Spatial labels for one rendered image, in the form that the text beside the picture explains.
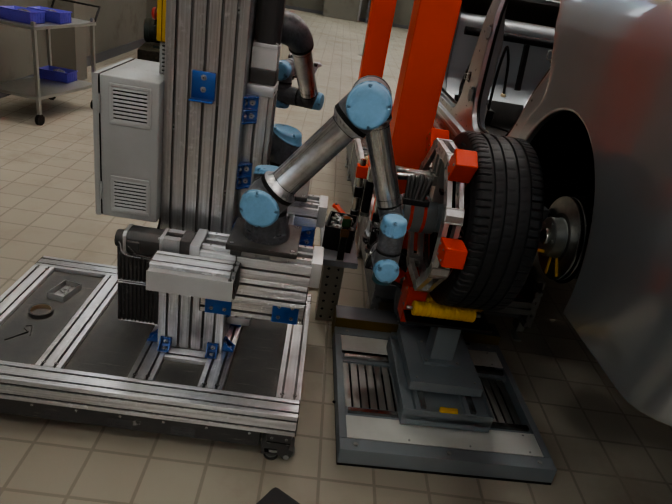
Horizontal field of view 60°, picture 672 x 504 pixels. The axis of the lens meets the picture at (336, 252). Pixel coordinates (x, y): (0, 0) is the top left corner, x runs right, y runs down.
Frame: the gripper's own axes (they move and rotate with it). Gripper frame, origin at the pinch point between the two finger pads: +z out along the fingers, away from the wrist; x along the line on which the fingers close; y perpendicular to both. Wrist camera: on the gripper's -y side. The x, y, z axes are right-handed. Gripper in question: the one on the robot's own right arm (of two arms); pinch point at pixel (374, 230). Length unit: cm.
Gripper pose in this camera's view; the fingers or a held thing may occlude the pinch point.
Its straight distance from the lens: 202.2
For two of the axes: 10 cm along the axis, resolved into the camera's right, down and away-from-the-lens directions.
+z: -0.3, -4.4, 9.0
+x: -9.9, -1.3, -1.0
